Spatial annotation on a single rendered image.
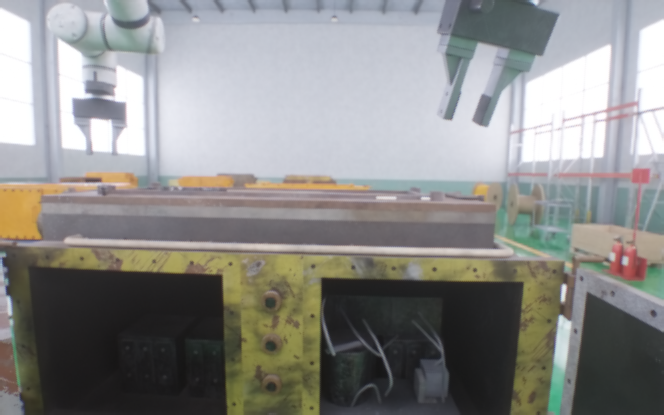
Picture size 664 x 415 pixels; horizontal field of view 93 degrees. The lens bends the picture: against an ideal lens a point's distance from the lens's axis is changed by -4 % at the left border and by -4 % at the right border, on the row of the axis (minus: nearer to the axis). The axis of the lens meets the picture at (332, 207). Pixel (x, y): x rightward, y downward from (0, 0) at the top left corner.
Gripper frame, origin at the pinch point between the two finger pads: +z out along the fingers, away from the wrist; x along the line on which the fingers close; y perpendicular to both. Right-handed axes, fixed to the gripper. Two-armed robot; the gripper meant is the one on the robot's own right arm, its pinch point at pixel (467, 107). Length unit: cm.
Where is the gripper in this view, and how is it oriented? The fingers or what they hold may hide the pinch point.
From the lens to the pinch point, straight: 51.4
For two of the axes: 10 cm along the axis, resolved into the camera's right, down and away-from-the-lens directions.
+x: 9.8, 1.2, 1.5
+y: 0.7, 4.9, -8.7
